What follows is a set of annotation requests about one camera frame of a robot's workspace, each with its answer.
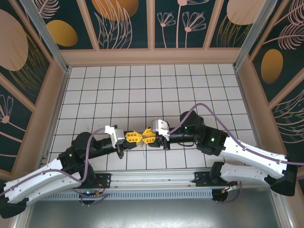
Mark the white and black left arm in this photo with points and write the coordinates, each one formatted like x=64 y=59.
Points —
x=35 y=183

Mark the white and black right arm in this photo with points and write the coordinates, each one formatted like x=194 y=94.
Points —
x=251 y=154

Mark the aluminium table edge strip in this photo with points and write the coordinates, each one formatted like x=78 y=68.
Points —
x=249 y=114
x=57 y=114

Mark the grey metal sheet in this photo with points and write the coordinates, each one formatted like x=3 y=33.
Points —
x=152 y=213

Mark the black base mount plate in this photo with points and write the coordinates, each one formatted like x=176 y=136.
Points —
x=103 y=180
x=202 y=179

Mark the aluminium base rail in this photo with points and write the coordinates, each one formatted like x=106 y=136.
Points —
x=154 y=178

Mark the aluminium frame post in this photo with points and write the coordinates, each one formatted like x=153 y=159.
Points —
x=254 y=31
x=20 y=222
x=45 y=31
x=283 y=211

